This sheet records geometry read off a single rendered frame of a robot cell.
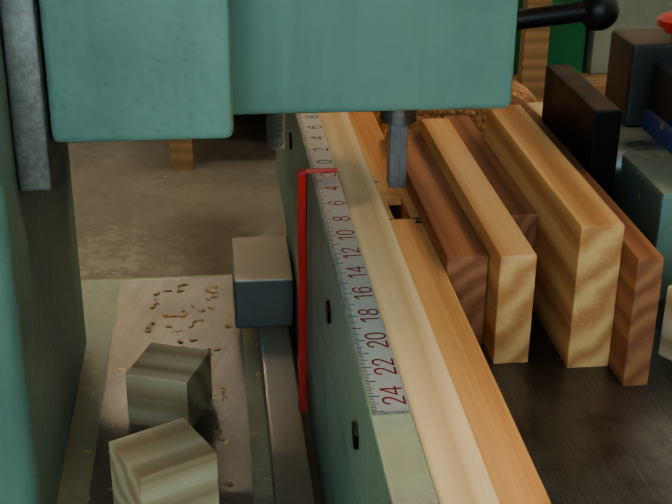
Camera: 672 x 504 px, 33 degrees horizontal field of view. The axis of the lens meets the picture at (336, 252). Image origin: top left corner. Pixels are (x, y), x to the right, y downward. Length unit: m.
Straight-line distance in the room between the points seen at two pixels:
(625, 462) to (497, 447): 0.09
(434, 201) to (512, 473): 0.23
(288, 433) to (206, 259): 2.18
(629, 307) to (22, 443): 0.28
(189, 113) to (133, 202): 2.68
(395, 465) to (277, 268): 0.39
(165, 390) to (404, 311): 0.22
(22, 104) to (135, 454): 0.18
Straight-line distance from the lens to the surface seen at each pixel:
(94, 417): 0.69
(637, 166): 0.62
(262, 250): 0.77
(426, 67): 0.55
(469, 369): 0.45
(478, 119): 0.84
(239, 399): 0.69
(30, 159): 0.51
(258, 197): 3.18
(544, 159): 0.58
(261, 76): 0.54
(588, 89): 0.62
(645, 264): 0.50
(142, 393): 0.66
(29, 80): 0.50
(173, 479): 0.57
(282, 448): 0.62
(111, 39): 0.50
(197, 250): 2.86
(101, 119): 0.51
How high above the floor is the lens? 1.16
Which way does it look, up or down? 24 degrees down
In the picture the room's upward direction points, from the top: 1 degrees clockwise
